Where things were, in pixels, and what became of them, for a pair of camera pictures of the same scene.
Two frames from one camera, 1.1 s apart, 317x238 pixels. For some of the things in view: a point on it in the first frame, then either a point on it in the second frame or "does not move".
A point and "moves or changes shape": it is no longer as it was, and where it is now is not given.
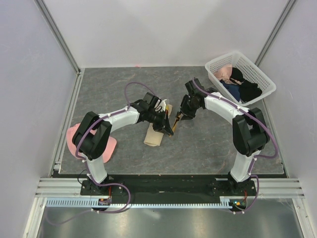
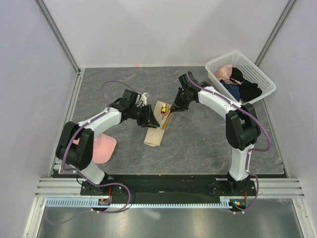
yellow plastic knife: (174, 128) moves or changes shape
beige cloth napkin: (154, 138) does not move
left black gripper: (166, 127) -> (149, 117)
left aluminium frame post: (47, 15) does not move
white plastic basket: (250, 70) does not move
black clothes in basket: (247, 90) does not move
